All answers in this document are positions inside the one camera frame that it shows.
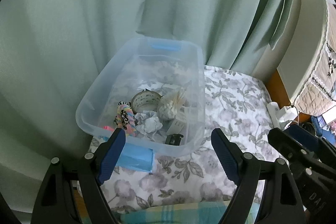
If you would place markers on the black toy car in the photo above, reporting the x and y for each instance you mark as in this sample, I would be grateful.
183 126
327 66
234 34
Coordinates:
173 139

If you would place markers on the green curtain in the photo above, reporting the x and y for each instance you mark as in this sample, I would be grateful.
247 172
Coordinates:
105 3

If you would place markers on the beige quilted cloth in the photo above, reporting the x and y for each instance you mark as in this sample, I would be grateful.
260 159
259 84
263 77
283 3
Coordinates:
323 69

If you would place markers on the white paper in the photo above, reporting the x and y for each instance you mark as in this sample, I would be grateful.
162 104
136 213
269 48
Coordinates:
152 124

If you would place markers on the white headboard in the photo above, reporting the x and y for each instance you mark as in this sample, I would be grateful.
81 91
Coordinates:
304 43

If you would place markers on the leopard print scrunchie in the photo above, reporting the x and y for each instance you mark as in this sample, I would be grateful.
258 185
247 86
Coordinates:
116 120

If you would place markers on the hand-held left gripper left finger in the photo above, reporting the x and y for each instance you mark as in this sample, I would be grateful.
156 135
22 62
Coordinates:
111 155

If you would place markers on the bag of cotton swabs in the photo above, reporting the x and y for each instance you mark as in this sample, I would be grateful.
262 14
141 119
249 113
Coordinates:
168 108

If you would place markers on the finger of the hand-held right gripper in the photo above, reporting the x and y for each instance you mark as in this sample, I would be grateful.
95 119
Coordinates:
304 138
281 142

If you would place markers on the pink hair roller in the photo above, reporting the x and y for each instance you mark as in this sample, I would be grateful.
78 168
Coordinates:
109 128

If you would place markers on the tape roll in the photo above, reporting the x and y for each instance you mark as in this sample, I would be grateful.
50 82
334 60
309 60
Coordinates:
136 102

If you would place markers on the white power strip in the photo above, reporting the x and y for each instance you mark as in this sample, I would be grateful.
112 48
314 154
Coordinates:
273 111

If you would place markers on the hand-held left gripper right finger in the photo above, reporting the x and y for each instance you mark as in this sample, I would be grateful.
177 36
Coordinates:
225 158

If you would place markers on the orange wooden bed frame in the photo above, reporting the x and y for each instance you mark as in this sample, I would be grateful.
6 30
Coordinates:
275 87

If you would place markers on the small white box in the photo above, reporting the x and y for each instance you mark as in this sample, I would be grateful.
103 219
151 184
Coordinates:
178 124

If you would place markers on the translucent plastic container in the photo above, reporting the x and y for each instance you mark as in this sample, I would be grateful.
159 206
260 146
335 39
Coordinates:
105 82

